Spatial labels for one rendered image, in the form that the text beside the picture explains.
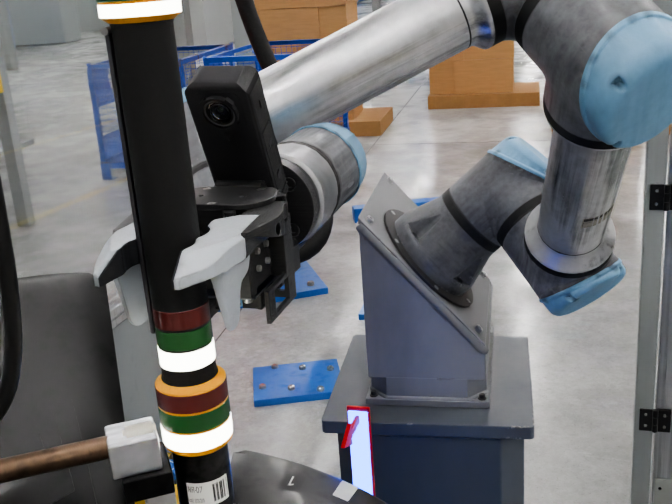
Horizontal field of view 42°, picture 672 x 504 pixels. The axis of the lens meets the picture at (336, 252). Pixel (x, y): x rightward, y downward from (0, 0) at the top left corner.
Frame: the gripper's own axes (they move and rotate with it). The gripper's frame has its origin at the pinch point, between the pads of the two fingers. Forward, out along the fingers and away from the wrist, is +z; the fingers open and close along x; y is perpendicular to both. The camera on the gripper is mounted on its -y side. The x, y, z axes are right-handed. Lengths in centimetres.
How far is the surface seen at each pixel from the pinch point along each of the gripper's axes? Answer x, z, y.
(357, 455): 0, -38, 35
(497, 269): 27, -404, 145
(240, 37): 418, -1012, 62
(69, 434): 9.7, -3.7, 13.9
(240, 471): 7.7, -24.8, 29.7
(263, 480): 5.4, -24.5, 30.2
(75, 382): 10.8, -6.7, 11.6
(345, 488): -1.6, -27.7, 32.3
